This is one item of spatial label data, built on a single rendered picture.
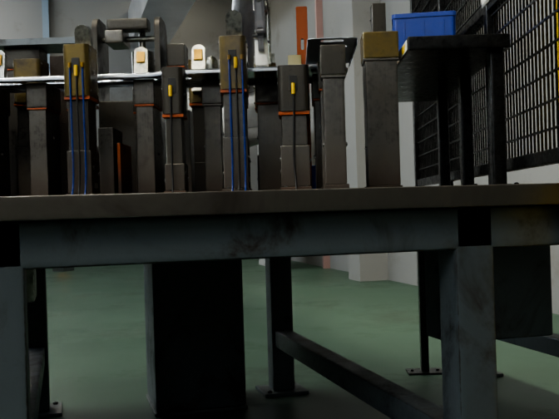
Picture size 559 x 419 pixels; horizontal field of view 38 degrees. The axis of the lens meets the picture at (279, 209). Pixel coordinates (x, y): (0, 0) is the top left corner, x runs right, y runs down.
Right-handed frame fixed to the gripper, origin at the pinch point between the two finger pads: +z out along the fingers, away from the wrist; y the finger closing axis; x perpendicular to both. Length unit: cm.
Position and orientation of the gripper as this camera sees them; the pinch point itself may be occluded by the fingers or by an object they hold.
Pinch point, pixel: (261, 55)
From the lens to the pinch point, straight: 206.5
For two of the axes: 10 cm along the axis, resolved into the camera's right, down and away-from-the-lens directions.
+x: 10.0, -0.3, -0.3
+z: 0.3, 10.0, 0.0
